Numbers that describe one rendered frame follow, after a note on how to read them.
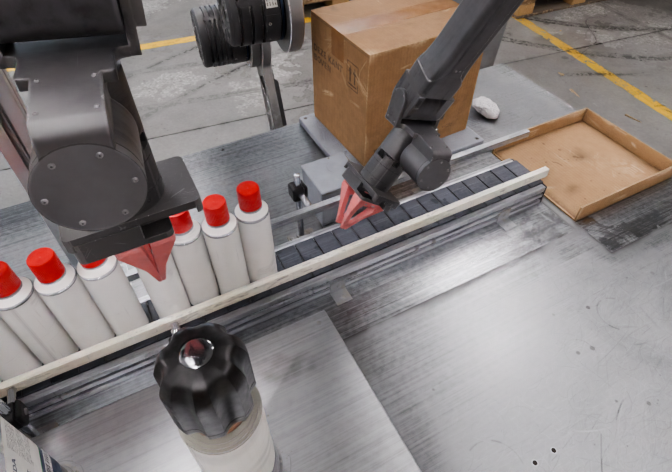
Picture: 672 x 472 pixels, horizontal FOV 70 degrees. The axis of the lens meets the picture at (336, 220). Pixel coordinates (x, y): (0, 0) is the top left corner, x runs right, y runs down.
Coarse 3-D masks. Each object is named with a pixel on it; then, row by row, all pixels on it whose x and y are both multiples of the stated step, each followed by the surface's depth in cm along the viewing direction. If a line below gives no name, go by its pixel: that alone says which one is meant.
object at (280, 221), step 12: (516, 132) 99; (528, 132) 99; (492, 144) 96; (504, 144) 98; (456, 156) 93; (468, 156) 94; (396, 180) 88; (324, 204) 84; (336, 204) 85; (288, 216) 82; (300, 216) 82; (132, 276) 73
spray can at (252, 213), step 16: (240, 192) 68; (256, 192) 68; (240, 208) 70; (256, 208) 70; (240, 224) 71; (256, 224) 70; (256, 240) 73; (272, 240) 76; (256, 256) 75; (272, 256) 78; (256, 272) 78; (272, 272) 80
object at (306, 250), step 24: (504, 168) 103; (432, 192) 98; (456, 192) 98; (384, 216) 93; (408, 216) 93; (456, 216) 93; (312, 240) 89; (336, 240) 89; (288, 264) 85; (336, 264) 85; (216, 312) 78; (168, 336) 75; (96, 360) 72; (48, 384) 69
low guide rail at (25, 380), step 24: (480, 192) 93; (504, 192) 95; (432, 216) 88; (360, 240) 84; (384, 240) 86; (312, 264) 80; (240, 288) 77; (264, 288) 78; (192, 312) 74; (120, 336) 71; (144, 336) 72; (72, 360) 68; (0, 384) 65; (24, 384) 66
